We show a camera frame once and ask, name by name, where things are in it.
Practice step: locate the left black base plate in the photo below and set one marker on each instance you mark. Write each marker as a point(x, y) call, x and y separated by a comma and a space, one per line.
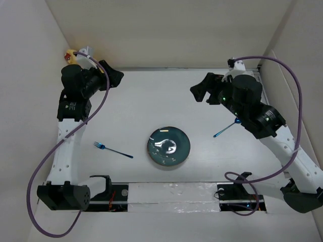
point(115, 201)

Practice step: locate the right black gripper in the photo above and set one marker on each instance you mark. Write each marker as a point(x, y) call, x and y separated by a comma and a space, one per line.
point(213, 82)

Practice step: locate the blue metal spoon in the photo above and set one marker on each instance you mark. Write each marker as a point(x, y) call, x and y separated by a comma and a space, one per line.
point(236, 121)

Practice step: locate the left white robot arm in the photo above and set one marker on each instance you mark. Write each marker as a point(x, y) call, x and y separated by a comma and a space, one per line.
point(81, 79)

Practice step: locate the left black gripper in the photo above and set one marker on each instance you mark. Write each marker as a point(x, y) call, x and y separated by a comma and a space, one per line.
point(114, 76)

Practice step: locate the blue metal fork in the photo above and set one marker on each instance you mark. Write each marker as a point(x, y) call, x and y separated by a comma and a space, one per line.
point(103, 147)

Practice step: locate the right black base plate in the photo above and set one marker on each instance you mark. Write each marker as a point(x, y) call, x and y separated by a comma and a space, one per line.
point(234, 197)

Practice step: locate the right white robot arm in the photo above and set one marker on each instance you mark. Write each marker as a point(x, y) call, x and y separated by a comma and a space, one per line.
point(240, 93)

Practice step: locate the yellow cartoon car placemat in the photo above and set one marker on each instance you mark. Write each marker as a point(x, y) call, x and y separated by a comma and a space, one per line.
point(70, 57)

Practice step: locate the dark teal ceramic plate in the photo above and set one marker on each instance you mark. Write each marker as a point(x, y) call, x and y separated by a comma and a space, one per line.
point(168, 146)

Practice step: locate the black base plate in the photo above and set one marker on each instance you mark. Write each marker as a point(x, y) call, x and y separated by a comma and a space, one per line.
point(115, 201)
point(234, 197)

